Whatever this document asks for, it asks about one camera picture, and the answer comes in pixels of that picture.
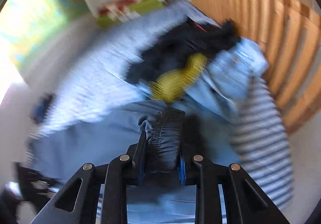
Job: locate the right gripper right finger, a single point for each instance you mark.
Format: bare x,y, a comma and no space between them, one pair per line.
226,194

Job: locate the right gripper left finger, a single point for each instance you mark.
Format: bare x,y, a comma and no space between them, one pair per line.
94,188

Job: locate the dark blue trousers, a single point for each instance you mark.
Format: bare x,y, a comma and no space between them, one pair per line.
161,198

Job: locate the folded blue grey clothes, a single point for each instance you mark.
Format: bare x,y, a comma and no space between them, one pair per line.
39,111

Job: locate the light blue denim jeans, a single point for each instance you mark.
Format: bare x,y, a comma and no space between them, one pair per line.
218,85

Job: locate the blue white striped bedspread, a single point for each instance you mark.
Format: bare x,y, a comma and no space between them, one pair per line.
95,85

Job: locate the black garment with yellow stripes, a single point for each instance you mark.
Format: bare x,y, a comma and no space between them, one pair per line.
179,57

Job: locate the red patterned folded blanket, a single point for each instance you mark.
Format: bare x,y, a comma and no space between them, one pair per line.
122,6

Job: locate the wooden slatted bed rail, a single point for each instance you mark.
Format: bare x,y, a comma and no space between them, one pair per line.
288,33

